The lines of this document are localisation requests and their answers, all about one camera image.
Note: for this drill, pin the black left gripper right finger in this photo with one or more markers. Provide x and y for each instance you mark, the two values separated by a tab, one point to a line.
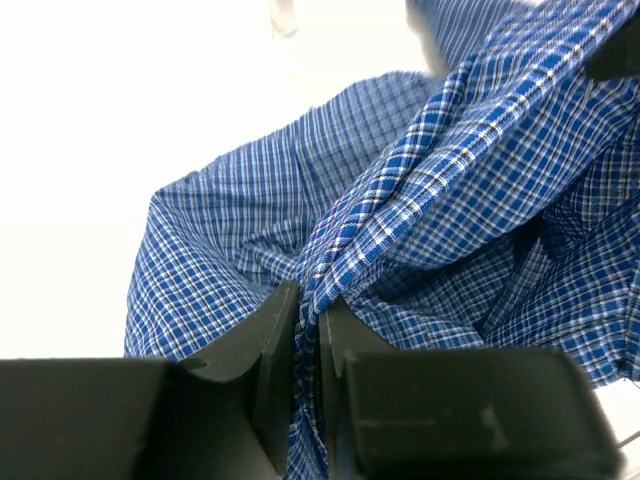
516	413

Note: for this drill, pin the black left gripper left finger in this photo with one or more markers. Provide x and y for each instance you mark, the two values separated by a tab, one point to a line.
221	413

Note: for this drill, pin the blue plaid shirt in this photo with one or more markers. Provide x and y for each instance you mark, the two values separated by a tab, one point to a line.
498	207

